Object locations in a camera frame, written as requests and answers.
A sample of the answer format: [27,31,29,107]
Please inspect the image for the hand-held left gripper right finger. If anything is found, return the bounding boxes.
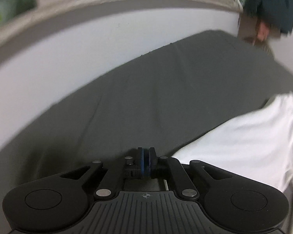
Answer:
[148,147,232,201]

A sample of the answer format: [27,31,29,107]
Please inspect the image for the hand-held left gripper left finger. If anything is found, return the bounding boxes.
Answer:
[61,147,145,201]

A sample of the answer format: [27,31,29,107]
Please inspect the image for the white shirt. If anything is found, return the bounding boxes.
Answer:
[172,93,293,195]

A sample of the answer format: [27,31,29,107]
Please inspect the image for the pink hanging cloth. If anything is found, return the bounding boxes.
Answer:
[256,21,270,42]

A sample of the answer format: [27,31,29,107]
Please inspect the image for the grey window ledge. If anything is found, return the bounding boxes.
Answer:
[0,0,243,61]

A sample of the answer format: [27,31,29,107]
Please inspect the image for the dark teal jacket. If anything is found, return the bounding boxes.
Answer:
[243,0,293,36]

